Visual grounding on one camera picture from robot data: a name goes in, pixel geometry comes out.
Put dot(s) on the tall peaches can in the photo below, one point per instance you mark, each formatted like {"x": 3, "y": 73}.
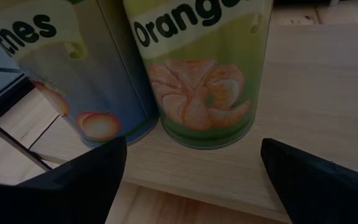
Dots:
{"x": 73, "y": 77}

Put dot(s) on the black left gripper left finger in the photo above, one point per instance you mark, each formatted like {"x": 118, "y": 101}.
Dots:
{"x": 57, "y": 196}

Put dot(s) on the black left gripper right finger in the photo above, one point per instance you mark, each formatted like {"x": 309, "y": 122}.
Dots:
{"x": 328, "y": 193}

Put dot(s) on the tall oranges can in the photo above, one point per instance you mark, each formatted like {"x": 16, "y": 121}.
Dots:
{"x": 204, "y": 93}

